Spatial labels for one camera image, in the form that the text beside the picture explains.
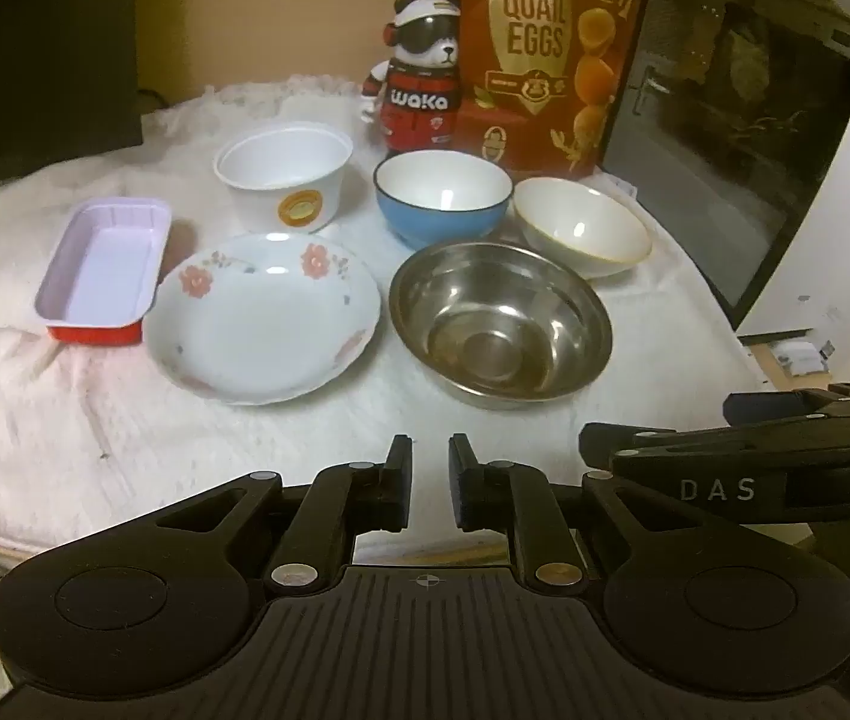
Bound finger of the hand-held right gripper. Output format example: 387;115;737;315
723;382;850;430
579;422;686;476

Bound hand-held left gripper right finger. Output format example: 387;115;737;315
447;433;699;597

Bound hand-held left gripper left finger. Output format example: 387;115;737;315
141;433;416;597

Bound white foam bowl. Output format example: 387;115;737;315
213;122;355;235

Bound red rectangular tray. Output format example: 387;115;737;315
33;197;173;347

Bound white packet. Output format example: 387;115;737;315
776;340;837;377

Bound cardboard box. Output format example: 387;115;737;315
740;326;842;391

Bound stainless steel bowl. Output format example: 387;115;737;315
388;240;614;410

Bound cream bowl with brown rim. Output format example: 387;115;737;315
512;177;654;282

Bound white floral plate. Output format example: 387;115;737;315
143;231;383;406

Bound blue bowl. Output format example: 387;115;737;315
373;150;514;250

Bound white fluffy cloth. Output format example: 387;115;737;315
0;71;771;563

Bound red snack bag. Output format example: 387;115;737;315
458;0;647;182

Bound panda figurine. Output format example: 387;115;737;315
359;0;465;155

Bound dark screen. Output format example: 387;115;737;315
0;0;142;200

